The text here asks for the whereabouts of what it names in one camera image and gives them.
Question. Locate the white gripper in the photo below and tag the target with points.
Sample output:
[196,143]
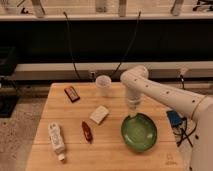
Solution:
[132,105]

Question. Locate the green ceramic bowl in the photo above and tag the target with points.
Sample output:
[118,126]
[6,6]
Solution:
[139,132]

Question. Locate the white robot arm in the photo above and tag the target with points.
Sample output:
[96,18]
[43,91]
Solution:
[189,104]

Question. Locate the clear plastic cup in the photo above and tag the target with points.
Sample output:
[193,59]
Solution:
[103,83]

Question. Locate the white soap bar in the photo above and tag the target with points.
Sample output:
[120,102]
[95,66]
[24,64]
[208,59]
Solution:
[99,114]

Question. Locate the brown chocolate bar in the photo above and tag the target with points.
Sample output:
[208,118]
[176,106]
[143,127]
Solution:
[72,94]

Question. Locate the white tube bottle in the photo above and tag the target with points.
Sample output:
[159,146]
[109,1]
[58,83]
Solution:
[57,140]

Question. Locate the black box at left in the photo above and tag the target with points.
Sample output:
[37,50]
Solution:
[8,63]

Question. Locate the blue cable connector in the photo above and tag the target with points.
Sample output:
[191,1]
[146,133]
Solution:
[174,118]

